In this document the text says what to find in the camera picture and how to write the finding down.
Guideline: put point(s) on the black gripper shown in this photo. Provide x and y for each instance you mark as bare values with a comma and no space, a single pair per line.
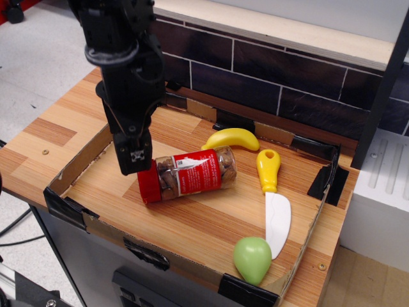
130,92

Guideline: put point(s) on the red-lidded spice bottle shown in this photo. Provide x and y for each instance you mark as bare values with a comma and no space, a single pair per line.
189,173

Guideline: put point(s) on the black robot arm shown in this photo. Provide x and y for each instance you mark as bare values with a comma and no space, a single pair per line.
111,30

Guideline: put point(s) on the cardboard fence with black tape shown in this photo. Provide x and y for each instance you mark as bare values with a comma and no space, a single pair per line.
182,249

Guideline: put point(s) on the yellow toy banana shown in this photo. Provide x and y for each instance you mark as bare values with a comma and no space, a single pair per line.
232,137

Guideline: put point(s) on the black control panel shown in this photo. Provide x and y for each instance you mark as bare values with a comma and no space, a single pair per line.
132,293

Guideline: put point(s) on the green toy pear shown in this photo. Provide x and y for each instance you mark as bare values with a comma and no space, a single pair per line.
252,258

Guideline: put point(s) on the dark brick backsplash panel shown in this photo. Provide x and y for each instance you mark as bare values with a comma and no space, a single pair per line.
320,92

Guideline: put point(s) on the white ribbed appliance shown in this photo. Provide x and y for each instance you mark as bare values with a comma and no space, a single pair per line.
376,223

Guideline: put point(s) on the yellow-handled white toy knife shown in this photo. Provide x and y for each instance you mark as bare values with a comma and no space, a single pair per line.
277,206

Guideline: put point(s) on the black bracket with bolt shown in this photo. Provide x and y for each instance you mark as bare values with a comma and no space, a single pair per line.
17,290

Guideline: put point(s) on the black shelf post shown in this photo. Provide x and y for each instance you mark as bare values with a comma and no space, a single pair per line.
382,95

